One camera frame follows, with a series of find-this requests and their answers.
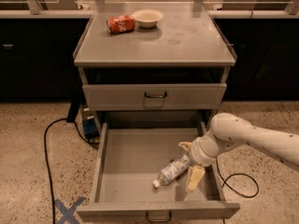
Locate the blue tape cross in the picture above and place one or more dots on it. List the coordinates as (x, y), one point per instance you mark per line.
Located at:
(68, 213)

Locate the closed grey upper drawer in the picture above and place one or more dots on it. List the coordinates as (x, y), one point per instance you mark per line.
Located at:
(125, 97)

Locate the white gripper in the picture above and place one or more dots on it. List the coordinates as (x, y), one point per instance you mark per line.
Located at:
(196, 153)

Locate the open grey drawer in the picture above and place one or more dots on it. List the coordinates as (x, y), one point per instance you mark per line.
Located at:
(128, 160)

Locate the grey drawer cabinet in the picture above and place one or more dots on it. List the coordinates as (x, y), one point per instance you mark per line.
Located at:
(185, 47)

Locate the white bowl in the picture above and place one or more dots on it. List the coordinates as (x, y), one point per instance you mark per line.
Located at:
(147, 18)

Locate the blue power box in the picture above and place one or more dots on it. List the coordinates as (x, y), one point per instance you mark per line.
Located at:
(88, 123)

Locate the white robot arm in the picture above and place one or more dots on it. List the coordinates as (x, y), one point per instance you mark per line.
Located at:
(227, 132)

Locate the dark lab bench cabinets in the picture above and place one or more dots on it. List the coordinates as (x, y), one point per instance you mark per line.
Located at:
(36, 59)

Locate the clear plastic water bottle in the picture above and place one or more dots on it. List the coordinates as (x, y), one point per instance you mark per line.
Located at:
(173, 170)

